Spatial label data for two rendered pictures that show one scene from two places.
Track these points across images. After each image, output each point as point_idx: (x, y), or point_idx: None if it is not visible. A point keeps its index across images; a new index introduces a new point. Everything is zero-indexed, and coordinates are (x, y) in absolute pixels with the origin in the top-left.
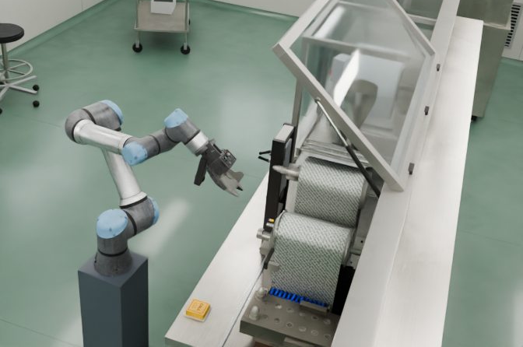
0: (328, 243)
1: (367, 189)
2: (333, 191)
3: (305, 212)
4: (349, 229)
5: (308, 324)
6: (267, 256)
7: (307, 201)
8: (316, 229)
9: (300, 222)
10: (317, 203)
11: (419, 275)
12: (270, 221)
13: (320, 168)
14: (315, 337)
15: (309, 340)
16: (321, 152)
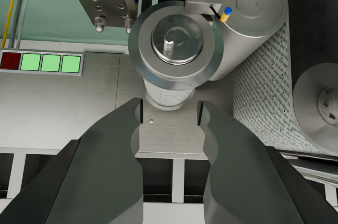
0: (148, 91)
1: None
2: (250, 118)
3: (271, 43)
4: (178, 104)
5: None
6: None
7: (272, 73)
8: (158, 96)
9: (164, 91)
10: (260, 80)
11: None
12: (223, 12)
13: (290, 147)
14: None
15: None
16: (310, 179)
